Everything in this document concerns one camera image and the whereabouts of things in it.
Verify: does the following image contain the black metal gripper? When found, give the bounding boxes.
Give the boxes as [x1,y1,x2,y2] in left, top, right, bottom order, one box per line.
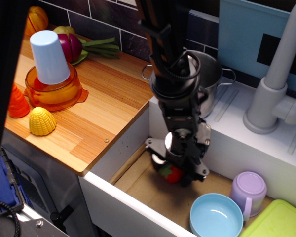
[145,137,210,187]

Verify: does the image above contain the red toy strawberry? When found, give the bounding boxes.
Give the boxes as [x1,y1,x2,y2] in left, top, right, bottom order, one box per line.
[159,164,184,183]

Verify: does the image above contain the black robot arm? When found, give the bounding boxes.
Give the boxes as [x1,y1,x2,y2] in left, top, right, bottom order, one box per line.
[0,0,210,186]

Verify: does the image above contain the stainless steel pot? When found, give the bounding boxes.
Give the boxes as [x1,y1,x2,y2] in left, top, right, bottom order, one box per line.
[150,50,236,118]

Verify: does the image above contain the light blue bowl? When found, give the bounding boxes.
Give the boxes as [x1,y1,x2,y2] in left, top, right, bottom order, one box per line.
[189,193,244,237]

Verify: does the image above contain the lilac plastic mug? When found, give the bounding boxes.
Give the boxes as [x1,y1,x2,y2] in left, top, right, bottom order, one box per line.
[229,171,267,222]

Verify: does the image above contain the wooden countertop board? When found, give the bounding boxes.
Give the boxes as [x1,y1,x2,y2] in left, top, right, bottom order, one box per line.
[3,23,158,177]

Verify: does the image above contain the grey toy faucet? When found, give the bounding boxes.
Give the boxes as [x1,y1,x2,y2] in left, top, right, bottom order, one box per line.
[243,4,296,134]

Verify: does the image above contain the lime green plastic lid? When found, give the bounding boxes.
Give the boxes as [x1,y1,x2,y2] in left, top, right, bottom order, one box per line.
[240,199,296,237]

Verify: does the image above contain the dark oven door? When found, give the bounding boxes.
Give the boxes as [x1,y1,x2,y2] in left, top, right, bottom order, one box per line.
[2,143,98,237]

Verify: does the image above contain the orange transparent bowl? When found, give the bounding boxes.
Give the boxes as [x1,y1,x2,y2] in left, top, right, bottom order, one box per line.
[24,64,89,112]

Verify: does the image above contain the yellow toy corn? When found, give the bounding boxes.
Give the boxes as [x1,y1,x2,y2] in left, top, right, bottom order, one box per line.
[29,107,57,136]

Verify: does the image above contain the green felt leaves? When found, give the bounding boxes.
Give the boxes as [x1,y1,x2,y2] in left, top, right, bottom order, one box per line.
[71,37,121,65]

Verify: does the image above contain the light blue plastic cup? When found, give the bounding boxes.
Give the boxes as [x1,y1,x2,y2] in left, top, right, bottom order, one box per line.
[30,30,70,85]

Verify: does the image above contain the purple toy onion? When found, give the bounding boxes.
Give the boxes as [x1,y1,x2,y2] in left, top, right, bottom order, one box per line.
[58,33,82,63]

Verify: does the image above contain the light blue back panel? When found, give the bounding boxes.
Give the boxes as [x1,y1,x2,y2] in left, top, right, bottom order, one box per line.
[218,0,296,92]

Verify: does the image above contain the orange toy carrot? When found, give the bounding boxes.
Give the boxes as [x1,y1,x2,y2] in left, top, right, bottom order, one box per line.
[8,83,30,119]

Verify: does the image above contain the blue plastic clamp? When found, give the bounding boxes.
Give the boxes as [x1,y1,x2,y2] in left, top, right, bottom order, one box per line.
[0,147,25,212]

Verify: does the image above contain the yellow-green toy pear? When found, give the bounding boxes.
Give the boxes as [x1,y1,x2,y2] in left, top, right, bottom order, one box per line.
[53,26,75,35]

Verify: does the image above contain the orange toy pumpkin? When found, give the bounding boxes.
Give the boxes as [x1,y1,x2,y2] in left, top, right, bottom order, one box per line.
[24,6,49,37]

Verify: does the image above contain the silver metal bracket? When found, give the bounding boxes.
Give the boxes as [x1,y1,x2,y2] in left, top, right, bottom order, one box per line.
[8,204,68,237]

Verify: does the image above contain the black braided cable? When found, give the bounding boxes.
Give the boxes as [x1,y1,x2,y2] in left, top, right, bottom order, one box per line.
[0,200,21,237]

